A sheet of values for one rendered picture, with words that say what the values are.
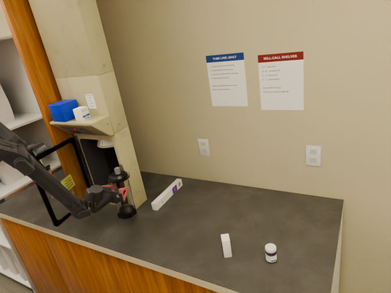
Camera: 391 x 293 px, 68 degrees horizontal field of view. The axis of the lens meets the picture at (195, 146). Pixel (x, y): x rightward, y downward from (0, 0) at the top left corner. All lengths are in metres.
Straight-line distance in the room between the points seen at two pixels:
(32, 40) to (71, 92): 0.31
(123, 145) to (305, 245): 1.00
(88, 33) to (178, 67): 0.51
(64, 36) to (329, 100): 1.27
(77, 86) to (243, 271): 1.16
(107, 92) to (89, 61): 0.16
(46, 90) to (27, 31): 0.29
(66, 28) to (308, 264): 1.46
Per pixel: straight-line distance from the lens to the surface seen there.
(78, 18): 1.49
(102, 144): 1.68
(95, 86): 1.52
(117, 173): 1.51
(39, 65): 1.76
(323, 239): 1.42
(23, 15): 1.77
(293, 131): 1.57
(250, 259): 1.32
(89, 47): 1.48
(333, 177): 1.65
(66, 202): 1.36
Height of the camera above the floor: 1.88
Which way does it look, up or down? 23 degrees down
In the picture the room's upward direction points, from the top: 9 degrees counter-clockwise
